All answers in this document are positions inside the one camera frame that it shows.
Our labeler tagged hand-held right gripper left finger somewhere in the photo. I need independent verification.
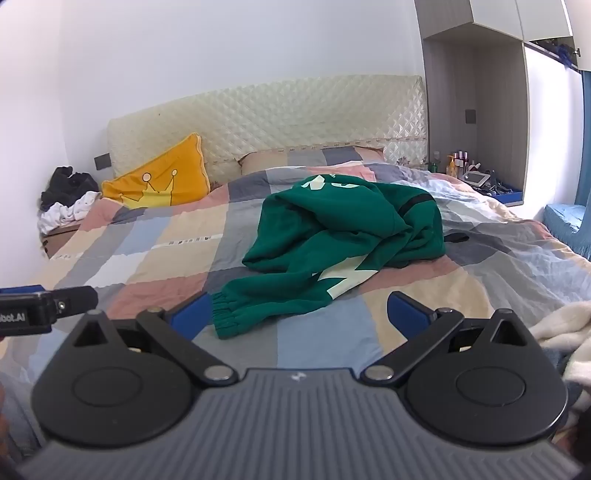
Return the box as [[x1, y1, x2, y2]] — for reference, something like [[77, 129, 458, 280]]
[[65, 291, 240, 388]]

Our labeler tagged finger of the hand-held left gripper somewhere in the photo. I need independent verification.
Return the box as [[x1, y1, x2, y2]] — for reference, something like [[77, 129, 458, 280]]
[[53, 285, 100, 320]]

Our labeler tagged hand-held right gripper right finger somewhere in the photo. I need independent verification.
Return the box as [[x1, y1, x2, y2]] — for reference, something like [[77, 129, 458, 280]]
[[360, 291, 540, 387]]

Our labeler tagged green zip hoodie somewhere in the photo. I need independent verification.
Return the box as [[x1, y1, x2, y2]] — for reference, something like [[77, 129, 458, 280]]
[[211, 174, 448, 341]]

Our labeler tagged black clothes pile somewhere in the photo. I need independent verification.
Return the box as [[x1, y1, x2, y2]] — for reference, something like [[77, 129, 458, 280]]
[[40, 166, 101, 212]]

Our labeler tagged brown nightstand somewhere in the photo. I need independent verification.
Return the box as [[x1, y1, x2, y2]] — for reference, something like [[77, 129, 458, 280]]
[[39, 222, 81, 259]]

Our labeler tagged checkered patchwork quilt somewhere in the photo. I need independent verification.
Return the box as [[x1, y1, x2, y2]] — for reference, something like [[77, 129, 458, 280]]
[[28, 159, 591, 384]]

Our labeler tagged yellow crown pillow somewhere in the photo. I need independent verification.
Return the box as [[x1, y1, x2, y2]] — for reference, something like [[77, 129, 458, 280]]
[[100, 133, 212, 209]]

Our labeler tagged blue tray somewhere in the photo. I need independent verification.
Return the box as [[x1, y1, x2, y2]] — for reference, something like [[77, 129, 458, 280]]
[[488, 182, 525, 206]]

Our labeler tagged white fluffy blanket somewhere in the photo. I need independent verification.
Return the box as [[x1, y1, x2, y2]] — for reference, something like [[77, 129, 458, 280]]
[[529, 302, 591, 398]]

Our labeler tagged blue seat cushion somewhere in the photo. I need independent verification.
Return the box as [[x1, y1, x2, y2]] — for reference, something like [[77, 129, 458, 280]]
[[542, 203, 591, 263]]

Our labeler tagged checkered bed pillow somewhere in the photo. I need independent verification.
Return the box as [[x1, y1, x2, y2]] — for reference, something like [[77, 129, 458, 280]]
[[238, 145, 386, 176]]

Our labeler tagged cream quilted headboard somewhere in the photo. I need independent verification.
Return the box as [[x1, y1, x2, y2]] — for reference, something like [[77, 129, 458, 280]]
[[107, 75, 428, 182]]

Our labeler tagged grey wardrobe cabinet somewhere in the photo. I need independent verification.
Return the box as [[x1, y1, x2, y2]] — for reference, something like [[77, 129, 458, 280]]
[[413, 0, 591, 208]]

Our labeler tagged blue curtain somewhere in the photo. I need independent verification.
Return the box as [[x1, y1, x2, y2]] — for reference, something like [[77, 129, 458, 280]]
[[573, 69, 591, 208]]

